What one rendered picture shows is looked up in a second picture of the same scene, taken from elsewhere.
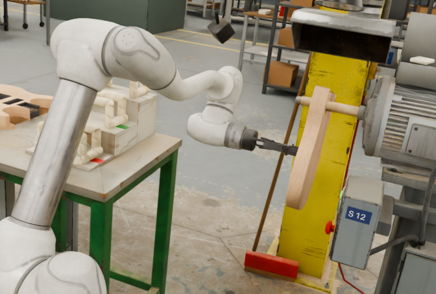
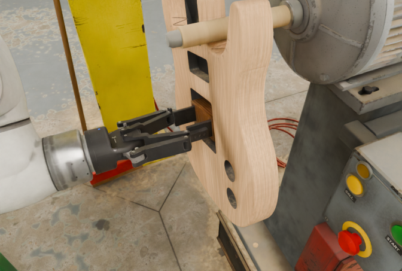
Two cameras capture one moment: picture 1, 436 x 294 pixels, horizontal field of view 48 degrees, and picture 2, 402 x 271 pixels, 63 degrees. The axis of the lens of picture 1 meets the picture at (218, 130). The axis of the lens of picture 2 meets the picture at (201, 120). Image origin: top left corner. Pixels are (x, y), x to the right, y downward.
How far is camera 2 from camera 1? 1.21 m
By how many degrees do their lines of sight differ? 42
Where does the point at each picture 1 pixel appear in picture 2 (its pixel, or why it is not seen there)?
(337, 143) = (130, 26)
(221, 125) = (30, 167)
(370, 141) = (354, 71)
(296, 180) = (265, 204)
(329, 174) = (134, 61)
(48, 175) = not seen: outside the picture
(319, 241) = not seen: hidden behind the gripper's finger
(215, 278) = (74, 218)
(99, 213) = not seen: outside the picture
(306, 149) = (261, 145)
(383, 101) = not seen: outside the picture
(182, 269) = (34, 236)
